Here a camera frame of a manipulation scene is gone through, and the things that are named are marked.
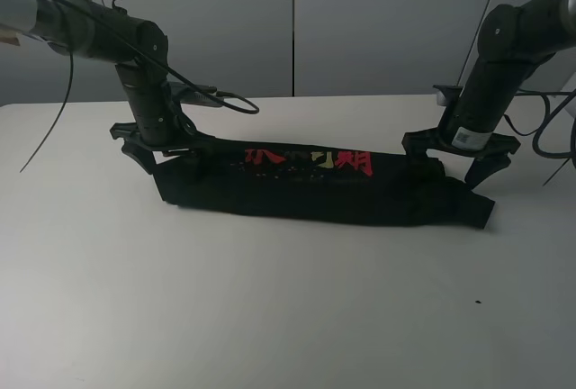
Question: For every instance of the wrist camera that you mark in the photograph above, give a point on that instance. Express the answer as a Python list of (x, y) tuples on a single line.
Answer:
[(446, 94), (184, 94)]

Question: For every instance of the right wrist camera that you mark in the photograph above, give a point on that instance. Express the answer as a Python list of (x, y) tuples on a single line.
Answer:
[(446, 94)]

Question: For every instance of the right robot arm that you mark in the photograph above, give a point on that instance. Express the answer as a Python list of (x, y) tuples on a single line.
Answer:
[(513, 42)]

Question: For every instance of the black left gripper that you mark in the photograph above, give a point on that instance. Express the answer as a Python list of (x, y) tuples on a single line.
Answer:
[(161, 133)]

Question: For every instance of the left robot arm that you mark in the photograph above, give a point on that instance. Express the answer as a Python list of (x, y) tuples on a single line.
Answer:
[(138, 50)]

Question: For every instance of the black printed t-shirt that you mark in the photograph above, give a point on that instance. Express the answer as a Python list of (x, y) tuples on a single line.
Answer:
[(315, 183)]

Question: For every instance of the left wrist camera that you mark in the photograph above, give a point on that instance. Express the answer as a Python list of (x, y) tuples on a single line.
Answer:
[(184, 94)]

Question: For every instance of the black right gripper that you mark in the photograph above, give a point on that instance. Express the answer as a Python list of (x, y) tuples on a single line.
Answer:
[(489, 160)]

